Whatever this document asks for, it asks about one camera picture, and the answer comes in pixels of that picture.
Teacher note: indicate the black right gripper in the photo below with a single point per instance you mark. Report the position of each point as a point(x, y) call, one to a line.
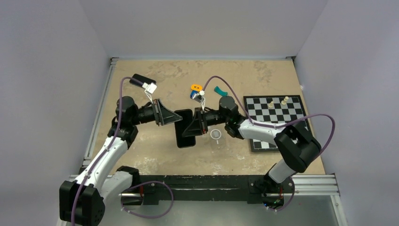
point(195, 128)

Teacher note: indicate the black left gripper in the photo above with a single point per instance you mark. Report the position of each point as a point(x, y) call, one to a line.
point(167, 116)

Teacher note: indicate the black phone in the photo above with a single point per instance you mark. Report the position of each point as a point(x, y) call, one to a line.
point(181, 126)

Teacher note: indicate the blue phone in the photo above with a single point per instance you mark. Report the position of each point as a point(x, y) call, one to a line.
point(139, 80)

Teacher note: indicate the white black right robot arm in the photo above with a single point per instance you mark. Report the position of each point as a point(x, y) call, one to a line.
point(297, 146)

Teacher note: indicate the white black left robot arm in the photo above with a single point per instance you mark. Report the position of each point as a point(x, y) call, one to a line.
point(83, 200)

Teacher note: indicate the blue toy block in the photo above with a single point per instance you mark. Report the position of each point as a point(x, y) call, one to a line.
point(193, 94)

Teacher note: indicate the teal curved toy block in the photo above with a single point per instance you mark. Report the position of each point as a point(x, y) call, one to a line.
point(220, 92)

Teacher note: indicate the black front mounting bar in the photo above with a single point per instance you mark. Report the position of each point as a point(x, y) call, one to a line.
point(252, 189)

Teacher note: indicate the white chess piece tall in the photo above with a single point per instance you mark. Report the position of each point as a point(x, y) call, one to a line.
point(284, 100)

